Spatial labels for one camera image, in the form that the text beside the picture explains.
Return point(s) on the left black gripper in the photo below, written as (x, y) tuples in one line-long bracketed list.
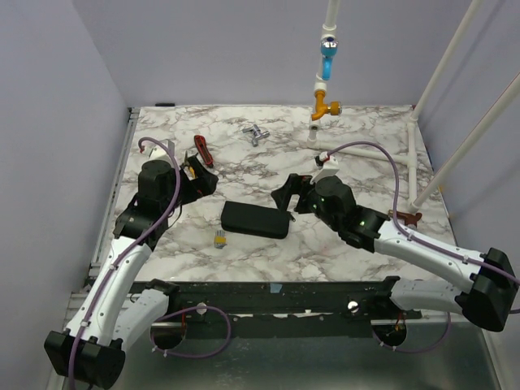
[(205, 183)]

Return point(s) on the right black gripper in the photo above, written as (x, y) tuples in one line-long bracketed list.
[(299, 195)]

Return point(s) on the black zip tool case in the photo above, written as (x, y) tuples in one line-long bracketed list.
[(253, 220)]

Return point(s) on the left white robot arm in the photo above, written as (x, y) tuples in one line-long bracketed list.
[(92, 348)]

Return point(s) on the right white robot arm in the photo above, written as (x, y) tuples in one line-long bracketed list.
[(479, 286)]

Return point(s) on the red black utility knife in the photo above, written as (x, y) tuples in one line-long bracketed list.
[(202, 149)]

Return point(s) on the yellow hex key set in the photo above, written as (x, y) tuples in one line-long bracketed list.
[(220, 240)]

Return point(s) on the silver metal faucet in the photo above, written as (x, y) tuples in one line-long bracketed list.
[(256, 134)]

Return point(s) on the orange faucet on pipe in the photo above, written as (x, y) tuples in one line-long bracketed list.
[(322, 108)]

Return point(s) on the brown brass faucet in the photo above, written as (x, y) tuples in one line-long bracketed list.
[(405, 219)]

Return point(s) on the blue valve on pipe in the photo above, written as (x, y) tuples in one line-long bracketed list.
[(328, 50)]

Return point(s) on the yellow handled pliers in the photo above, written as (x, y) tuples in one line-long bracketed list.
[(187, 166)]

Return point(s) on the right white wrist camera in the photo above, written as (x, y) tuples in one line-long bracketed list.
[(328, 166)]

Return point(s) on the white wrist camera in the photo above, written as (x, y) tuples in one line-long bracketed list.
[(328, 166), (156, 152)]

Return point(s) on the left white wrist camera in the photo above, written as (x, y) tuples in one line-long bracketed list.
[(156, 152)]

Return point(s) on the aluminium frame rail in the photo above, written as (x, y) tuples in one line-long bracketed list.
[(97, 250)]

